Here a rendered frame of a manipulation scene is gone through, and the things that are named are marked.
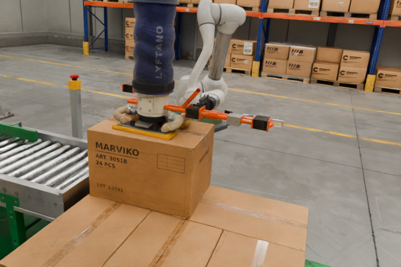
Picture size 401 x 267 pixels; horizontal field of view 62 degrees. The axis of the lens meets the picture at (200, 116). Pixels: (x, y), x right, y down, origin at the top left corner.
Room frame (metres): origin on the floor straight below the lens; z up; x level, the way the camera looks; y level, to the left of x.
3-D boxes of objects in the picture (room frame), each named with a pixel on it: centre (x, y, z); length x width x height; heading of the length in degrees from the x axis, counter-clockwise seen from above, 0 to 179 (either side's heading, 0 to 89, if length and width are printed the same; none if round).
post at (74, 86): (2.54, 1.00, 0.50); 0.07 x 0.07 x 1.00; 72
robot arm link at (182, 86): (2.45, 0.11, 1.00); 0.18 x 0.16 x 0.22; 110
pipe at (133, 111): (1.76, 0.26, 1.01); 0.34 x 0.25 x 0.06; 70
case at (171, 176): (1.76, 0.25, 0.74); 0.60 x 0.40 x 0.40; 74
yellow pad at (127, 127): (1.67, 0.30, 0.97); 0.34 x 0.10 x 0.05; 70
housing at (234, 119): (1.61, -0.17, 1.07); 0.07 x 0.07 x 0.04; 70
